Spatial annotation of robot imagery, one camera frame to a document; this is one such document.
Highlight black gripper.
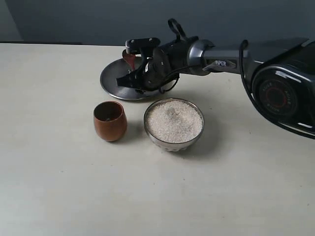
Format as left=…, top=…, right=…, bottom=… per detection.
left=116, top=37, right=172, bottom=91

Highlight dark red wooden spoon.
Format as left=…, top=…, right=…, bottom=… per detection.
left=122, top=50, right=136, bottom=71

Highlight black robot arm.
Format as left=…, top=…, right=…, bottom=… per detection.
left=116, top=36, right=315, bottom=139

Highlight glass bowl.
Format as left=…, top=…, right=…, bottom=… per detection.
left=143, top=98, right=205, bottom=152

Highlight round steel plate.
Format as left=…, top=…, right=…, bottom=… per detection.
left=100, top=59, right=160, bottom=101

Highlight brown wooden cup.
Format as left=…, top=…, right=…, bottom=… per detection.
left=94, top=101, right=127, bottom=142

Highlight black cable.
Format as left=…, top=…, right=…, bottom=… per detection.
left=158, top=18, right=315, bottom=133

